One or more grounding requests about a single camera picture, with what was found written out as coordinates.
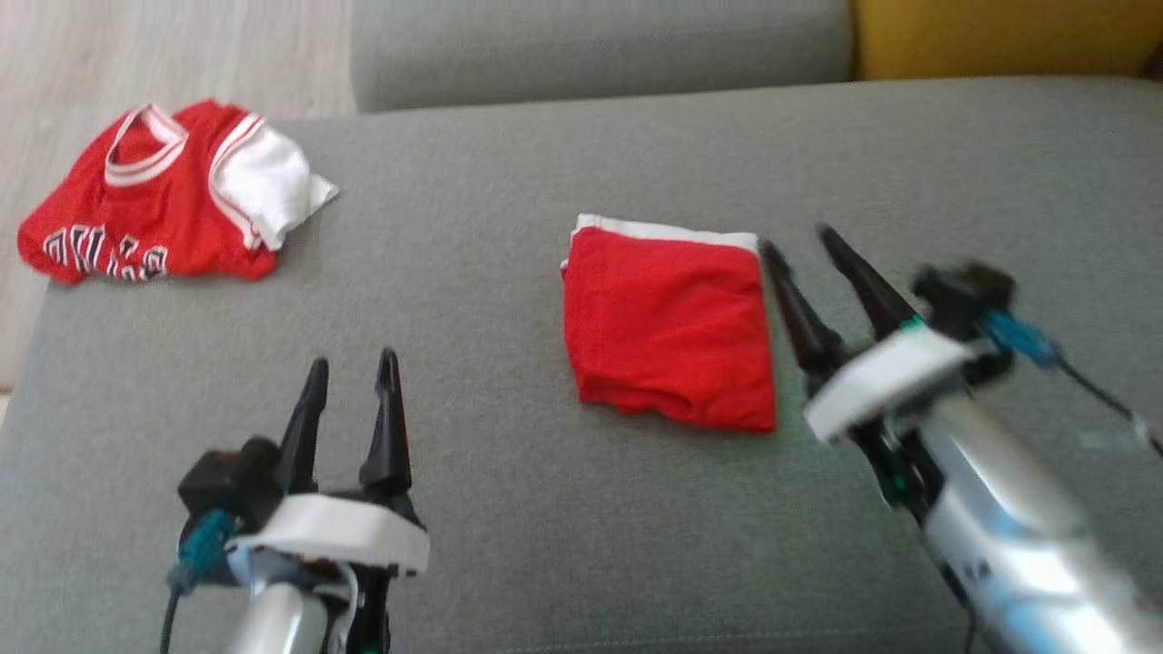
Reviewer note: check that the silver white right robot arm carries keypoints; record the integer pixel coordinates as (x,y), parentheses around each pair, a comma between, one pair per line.
(1008,536)

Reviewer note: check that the small grey sofa seat cushion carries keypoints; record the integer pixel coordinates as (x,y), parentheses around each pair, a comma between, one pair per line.
(591,45)

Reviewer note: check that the yellow sofa back cushion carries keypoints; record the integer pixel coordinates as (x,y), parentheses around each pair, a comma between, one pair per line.
(999,36)

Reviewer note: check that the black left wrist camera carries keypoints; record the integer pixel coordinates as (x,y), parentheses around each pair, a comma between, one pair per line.
(227,481)

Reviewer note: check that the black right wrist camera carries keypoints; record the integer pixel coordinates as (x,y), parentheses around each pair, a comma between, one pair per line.
(963,295)

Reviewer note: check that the red shorts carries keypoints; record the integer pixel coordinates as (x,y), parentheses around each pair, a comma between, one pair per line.
(663,336)

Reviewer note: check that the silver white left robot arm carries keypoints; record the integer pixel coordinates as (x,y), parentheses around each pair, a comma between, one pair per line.
(277,618)

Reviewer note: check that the red basketball jersey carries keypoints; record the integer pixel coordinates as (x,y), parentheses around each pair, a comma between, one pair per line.
(173,218)

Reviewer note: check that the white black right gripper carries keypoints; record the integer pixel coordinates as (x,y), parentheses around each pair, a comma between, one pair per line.
(886,381)

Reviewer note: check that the large grey sofa seat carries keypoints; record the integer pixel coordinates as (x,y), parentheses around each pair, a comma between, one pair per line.
(509,454)

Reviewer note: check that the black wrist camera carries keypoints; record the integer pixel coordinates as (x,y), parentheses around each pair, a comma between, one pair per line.
(963,295)
(227,481)

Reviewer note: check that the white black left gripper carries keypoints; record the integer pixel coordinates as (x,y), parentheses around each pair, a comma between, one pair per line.
(345,536)

